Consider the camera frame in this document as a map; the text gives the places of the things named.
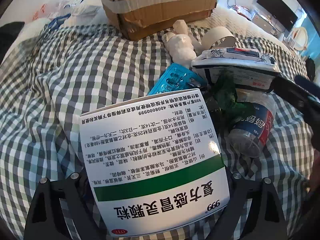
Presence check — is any brown cardboard box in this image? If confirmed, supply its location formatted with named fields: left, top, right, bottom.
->
left=96, top=0, right=222, bottom=41

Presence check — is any black cloth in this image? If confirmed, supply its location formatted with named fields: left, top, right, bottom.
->
left=0, top=21, right=25, bottom=43

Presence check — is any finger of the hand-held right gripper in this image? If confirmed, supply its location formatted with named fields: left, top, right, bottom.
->
left=271, top=75, right=320, bottom=130

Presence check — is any blue blister pack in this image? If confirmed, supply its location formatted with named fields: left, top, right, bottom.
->
left=147, top=63, right=207, bottom=96

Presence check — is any oval wicker chair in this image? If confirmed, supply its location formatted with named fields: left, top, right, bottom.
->
left=291, top=26, right=310, bottom=52

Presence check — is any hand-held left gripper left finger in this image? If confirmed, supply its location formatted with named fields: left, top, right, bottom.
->
left=24, top=171, right=107, bottom=240

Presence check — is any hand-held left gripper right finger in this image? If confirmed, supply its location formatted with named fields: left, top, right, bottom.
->
left=210, top=172, right=288, bottom=240

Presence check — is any clear plastic bottle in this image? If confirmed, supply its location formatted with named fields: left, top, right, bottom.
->
left=227, top=91, right=277, bottom=158

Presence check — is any black television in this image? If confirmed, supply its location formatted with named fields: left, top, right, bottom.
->
left=256, top=0, right=299, bottom=32

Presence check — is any beige tape roll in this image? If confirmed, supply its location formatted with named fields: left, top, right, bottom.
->
left=201, top=27, right=235, bottom=50

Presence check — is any checked bed blanket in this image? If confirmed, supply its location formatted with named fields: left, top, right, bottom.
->
left=0, top=24, right=320, bottom=240

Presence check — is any blue plastic bag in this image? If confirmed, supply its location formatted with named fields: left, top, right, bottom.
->
left=47, top=15, right=70, bottom=29

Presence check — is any white green-striped medicine box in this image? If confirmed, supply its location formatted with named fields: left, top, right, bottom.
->
left=79, top=88, right=230, bottom=237

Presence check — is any grey cabinet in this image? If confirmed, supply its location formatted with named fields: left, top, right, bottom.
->
left=250, top=12, right=275, bottom=32

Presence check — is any green wrapper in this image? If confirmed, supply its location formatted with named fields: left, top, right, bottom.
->
left=211, top=72, right=253, bottom=120

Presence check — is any floral print tissue pack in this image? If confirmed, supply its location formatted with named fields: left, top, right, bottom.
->
left=191, top=47, right=278, bottom=74

